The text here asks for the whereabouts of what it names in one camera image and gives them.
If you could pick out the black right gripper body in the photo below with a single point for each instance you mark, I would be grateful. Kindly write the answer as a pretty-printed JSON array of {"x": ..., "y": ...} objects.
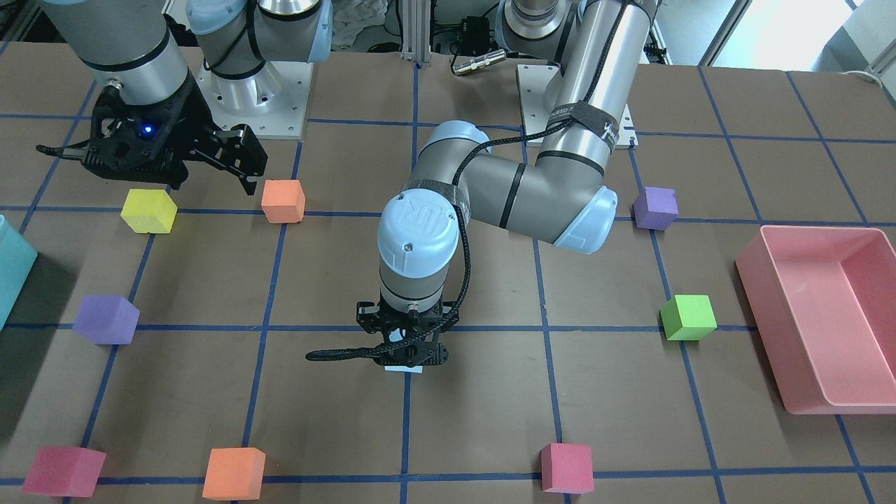
[{"x": 187, "y": 112}]

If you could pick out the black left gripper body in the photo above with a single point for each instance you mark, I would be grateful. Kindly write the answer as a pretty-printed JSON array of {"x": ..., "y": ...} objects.
[{"x": 367, "y": 314}]

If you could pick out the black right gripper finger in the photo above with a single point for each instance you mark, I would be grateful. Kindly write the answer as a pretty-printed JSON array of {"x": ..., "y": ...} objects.
[
  {"x": 78, "y": 152},
  {"x": 236, "y": 151}
]

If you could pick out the light blue foam block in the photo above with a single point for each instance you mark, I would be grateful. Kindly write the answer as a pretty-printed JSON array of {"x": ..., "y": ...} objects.
[{"x": 403, "y": 368}]

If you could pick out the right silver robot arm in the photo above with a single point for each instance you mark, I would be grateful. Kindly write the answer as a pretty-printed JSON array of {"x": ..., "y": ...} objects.
[{"x": 130, "y": 43}]

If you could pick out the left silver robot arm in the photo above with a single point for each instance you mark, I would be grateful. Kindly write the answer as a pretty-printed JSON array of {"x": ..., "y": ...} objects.
[{"x": 547, "y": 185}]

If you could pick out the yellow foam block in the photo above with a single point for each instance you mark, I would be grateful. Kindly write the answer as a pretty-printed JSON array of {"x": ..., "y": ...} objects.
[{"x": 150, "y": 211}]

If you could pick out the orange foam block near base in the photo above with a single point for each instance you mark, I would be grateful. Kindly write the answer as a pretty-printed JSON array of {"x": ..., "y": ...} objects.
[{"x": 283, "y": 201}]

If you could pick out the teal plastic tray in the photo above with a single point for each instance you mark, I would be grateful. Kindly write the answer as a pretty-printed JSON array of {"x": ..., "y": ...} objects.
[{"x": 17, "y": 259}]

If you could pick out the purple foam block far end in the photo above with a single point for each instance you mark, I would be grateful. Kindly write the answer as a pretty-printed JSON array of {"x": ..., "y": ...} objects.
[{"x": 106, "y": 319}]

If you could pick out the pink foam block near base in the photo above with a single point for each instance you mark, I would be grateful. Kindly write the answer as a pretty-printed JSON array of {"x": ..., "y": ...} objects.
[{"x": 567, "y": 468}]

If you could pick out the orange foam block far side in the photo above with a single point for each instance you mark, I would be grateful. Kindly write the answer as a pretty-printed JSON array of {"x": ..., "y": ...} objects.
[{"x": 234, "y": 474}]

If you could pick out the purple foam block near tray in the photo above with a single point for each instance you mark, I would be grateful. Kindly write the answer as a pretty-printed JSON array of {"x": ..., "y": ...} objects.
[{"x": 655, "y": 208}]

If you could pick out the green foam block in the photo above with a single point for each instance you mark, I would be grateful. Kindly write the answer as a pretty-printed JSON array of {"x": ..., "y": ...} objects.
[{"x": 688, "y": 317}]

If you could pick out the pink foam block far side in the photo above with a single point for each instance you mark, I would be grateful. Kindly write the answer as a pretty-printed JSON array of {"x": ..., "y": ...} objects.
[{"x": 64, "y": 472}]

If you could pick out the pink plastic tray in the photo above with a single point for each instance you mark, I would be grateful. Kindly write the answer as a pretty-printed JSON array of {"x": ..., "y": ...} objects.
[{"x": 823, "y": 299}]

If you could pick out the aluminium frame post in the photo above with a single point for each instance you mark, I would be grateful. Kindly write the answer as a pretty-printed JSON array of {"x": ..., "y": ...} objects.
[{"x": 416, "y": 31}]

